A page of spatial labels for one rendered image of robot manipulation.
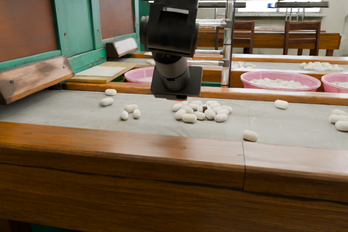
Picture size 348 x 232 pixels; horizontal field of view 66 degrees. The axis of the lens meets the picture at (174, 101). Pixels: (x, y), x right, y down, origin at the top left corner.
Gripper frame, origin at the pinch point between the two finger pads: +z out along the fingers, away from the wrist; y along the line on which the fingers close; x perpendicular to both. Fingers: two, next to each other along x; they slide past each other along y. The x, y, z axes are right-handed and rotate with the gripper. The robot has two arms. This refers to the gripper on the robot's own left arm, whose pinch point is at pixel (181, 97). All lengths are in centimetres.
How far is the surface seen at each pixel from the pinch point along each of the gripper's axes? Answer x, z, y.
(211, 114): 1.6, 5.4, -6.9
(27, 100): -1, 11, 49
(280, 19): -346, 380, -108
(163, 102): -4.5, 14.8, 7.6
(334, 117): -0.8, 7.8, -35.9
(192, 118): 3.7, 3.5, -2.8
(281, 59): -56, 69, -38
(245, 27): -171, 187, -28
